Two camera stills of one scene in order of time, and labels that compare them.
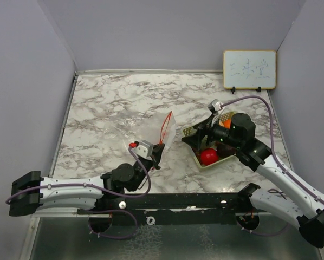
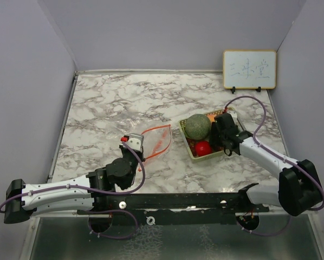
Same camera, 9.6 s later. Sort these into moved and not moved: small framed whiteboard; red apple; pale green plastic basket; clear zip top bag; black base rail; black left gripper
Moved: red apple; clear zip top bag; pale green plastic basket; black left gripper
Not moved: small framed whiteboard; black base rail
